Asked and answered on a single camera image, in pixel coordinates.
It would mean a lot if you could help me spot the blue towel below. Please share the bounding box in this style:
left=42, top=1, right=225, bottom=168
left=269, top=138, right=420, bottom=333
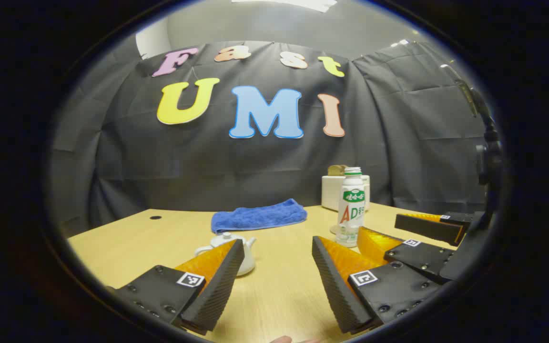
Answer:
left=211, top=199, right=308, bottom=234

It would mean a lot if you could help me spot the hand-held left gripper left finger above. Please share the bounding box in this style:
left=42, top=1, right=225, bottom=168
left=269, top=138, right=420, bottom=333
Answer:
left=105, top=238, right=245, bottom=335

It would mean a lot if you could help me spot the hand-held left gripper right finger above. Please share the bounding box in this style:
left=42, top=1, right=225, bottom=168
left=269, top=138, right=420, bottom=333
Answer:
left=312, top=235, right=443, bottom=335

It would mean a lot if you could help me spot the white teacup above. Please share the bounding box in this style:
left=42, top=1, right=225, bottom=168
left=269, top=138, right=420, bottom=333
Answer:
left=194, top=238, right=257, bottom=277

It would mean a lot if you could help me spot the white toaster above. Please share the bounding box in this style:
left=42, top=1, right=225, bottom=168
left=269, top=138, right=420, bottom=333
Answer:
left=321, top=174, right=371, bottom=212

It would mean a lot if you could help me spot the white water bottle green label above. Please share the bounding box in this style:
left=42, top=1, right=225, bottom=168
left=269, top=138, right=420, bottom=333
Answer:
left=335, top=167, right=366, bottom=248

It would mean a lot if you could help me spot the black backdrop cloth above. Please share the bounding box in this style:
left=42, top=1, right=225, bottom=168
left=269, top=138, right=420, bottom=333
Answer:
left=48, top=40, right=499, bottom=234

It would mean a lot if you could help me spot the ceiling light panel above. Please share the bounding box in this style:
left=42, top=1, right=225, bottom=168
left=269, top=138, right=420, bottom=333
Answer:
left=231, top=0, right=338, bottom=13

